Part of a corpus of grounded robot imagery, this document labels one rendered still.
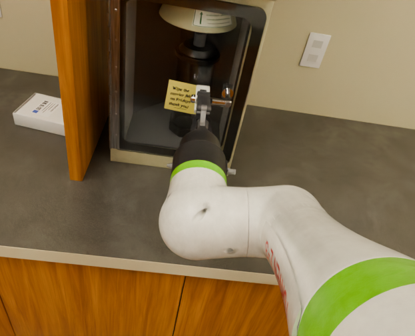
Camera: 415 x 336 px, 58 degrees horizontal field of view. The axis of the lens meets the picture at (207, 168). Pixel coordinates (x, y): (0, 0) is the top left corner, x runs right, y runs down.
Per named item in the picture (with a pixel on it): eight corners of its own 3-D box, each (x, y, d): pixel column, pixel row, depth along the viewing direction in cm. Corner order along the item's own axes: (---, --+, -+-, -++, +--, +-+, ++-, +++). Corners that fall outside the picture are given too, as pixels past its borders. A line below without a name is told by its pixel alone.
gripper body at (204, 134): (217, 179, 68) (216, 147, 75) (224, 142, 62) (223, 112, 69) (176, 175, 67) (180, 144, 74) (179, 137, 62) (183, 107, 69)
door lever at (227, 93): (190, 93, 84) (192, 83, 82) (232, 98, 85) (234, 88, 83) (189, 106, 80) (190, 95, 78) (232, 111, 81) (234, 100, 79)
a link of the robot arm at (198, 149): (166, 156, 57) (163, 198, 63) (241, 164, 58) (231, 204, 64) (170, 133, 62) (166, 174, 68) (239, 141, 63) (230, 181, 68)
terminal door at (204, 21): (112, 147, 96) (111, -19, 70) (228, 163, 98) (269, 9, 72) (112, 149, 95) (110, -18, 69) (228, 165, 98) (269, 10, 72)
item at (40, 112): (36, 103, 113) (34, 92, 111) (86, 115, 113) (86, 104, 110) (14, 125, 104) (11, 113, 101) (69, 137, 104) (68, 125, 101)
